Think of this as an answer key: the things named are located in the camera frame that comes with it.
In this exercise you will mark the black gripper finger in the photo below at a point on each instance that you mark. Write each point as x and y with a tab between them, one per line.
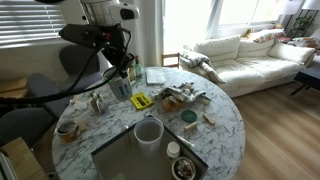
123	73

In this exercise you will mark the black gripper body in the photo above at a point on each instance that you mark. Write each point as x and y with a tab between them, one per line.
113	41

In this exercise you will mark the grey metal cup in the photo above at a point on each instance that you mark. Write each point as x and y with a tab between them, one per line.
121	88

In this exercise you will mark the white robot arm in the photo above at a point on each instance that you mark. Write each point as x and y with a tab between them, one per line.
108	13

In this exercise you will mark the large clear plastic cup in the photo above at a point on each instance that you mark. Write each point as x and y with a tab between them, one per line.
148	132

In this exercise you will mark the yellow lid supplement jar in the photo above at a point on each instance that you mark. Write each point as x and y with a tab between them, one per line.
131	73

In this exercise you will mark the green sauce bottle red cap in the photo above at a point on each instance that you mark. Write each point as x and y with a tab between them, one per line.
137	67

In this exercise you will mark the white folded napkin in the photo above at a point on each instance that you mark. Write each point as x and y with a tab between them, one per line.
155	76

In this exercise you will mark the yellow black card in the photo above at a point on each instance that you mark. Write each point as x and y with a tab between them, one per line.
141	101

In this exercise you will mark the wooden chair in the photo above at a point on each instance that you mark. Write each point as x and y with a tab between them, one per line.
170	60

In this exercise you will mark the amber glass jar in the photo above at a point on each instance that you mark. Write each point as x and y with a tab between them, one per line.
170	103

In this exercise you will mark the grey blanket on sofa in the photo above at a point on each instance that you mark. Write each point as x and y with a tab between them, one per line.
199	64

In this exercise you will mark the striped dish towel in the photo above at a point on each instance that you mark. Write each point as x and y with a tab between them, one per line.
185	93

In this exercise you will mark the green round lid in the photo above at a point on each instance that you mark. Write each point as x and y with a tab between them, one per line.
189	116

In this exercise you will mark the wooden block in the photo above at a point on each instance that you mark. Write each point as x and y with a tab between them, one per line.
209	118
190	126

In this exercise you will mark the dark grey tray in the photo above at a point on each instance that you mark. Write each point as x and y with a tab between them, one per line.
121	159

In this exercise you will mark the white cap bottle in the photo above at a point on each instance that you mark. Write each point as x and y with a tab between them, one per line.
173	150

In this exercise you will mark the grey armchair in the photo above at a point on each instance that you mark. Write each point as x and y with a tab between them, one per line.
31	124

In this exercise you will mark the bowl with dark contents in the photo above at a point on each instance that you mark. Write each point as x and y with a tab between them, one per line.
183	168

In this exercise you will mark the white sofa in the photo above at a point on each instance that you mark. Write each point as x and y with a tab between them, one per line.
247	66

